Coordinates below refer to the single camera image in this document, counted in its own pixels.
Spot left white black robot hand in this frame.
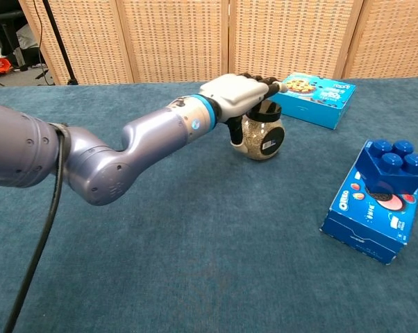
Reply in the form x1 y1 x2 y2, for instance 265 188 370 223
198 72 289 153

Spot glass jar with black lid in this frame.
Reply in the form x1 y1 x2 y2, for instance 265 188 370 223
242 102 286 161

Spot light blue cookie box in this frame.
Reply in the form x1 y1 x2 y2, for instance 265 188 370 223
269 71 357 131

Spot dark blue Oreo box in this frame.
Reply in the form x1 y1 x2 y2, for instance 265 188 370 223
319 165 418 266

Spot wicker folding screen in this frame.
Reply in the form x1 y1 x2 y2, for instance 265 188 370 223
17 0 418 86

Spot blue table cloth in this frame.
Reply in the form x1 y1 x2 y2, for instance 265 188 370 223
0 76 418 333

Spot blue toy building brick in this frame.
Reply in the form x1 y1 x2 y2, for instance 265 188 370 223
355 138 418 196

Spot black tripod stand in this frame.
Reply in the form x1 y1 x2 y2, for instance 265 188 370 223
42 0 79 86

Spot black office chair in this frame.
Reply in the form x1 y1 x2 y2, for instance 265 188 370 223
0 0 26 58

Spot thin black floor cable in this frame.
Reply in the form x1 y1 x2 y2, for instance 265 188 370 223
33 0 54 86

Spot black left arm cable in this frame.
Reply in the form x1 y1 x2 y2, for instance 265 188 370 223
2 123 69 333

